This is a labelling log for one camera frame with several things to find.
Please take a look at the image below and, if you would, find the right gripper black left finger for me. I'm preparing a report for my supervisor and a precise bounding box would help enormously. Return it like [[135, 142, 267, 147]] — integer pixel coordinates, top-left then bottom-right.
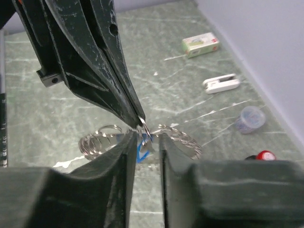
[[0, 133, 137, 228]]

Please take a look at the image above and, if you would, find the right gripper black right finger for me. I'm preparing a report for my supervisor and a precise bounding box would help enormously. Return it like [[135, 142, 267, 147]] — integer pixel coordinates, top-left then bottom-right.
[[159, 133, 304, 228]]

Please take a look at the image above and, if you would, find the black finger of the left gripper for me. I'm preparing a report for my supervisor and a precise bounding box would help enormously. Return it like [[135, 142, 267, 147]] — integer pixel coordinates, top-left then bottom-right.
[[12, 0, 140, 127], [91, 0, 145, 119]]

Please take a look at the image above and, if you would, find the clear cup of paperclips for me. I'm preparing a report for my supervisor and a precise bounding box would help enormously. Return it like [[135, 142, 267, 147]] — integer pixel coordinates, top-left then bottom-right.
[[235, 106, 266, 134]]

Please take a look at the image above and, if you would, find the green white staple box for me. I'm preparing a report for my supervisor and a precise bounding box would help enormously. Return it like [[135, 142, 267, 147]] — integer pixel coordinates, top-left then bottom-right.
[[182, 32, 220, 58]]

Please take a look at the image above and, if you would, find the white stapler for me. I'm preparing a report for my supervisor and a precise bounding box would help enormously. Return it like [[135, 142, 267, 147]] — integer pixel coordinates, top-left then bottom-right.
[[202, 74, 240, 94]]

